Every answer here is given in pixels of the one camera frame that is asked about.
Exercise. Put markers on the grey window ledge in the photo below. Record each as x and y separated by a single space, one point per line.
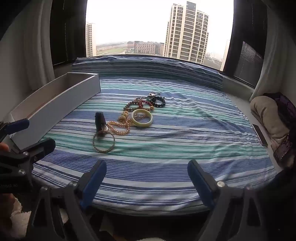
238 89

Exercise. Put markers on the person's left hand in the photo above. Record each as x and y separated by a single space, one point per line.
3 147

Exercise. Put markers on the dark flat phone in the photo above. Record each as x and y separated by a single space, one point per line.
260 135

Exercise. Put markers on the pale apartment tower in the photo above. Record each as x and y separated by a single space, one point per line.
91 39

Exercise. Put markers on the side window with blinds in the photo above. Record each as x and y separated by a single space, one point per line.
249 53
67 32

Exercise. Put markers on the thin gold bangle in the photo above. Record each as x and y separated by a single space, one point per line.
93 141

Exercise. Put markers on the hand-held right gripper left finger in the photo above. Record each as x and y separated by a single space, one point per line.
92 185

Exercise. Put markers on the slim apartment tower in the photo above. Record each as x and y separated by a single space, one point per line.
225 55

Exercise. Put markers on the tall beige apartment tower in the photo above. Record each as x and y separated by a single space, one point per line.
185 32

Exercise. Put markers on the low brick building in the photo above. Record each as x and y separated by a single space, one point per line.
148 47

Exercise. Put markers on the white drawer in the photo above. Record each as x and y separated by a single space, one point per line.
57 104

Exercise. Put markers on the beige cushion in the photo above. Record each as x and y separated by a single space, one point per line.
266 115

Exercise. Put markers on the white curtain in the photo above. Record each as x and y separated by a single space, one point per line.
272 69
39 46

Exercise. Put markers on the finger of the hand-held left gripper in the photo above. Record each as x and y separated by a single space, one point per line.
17 126
44 146

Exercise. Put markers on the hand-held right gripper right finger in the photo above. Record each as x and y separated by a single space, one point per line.
201 185

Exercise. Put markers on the pale jade bangle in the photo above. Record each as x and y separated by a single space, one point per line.
141 124

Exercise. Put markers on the large window pane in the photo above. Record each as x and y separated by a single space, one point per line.
138 23

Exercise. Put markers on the blue striped blanket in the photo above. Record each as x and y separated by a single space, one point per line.
161 150

